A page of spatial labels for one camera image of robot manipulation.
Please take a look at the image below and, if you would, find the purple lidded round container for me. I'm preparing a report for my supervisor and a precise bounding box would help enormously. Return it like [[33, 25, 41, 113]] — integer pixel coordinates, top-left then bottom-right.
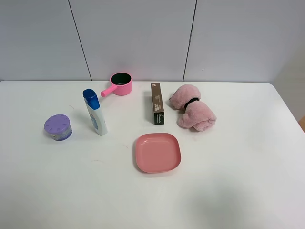
[[44, 114, 72, 141]]

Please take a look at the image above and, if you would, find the pink toy saucepan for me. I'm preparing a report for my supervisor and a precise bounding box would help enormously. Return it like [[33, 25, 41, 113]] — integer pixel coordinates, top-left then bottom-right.
[[101, 73, 132, 97]]

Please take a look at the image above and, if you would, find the pink rolled plush towel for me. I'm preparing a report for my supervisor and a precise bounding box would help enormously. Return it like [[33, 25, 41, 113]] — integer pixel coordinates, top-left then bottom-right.
[[169, 84, 217, 132]]

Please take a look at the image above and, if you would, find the pink square plate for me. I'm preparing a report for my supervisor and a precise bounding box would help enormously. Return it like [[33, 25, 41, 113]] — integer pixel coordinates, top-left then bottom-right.
[[135, 133, 181, 173]]

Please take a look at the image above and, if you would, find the brown rectangular carton box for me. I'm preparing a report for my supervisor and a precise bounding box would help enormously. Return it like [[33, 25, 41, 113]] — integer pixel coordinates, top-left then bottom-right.
[[151, 83, 164, 125]]

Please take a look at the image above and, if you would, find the white blue shampoo bottle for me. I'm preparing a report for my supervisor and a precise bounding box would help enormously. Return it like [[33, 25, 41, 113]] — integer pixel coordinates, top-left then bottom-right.
[[82, 89, 108, 136]]

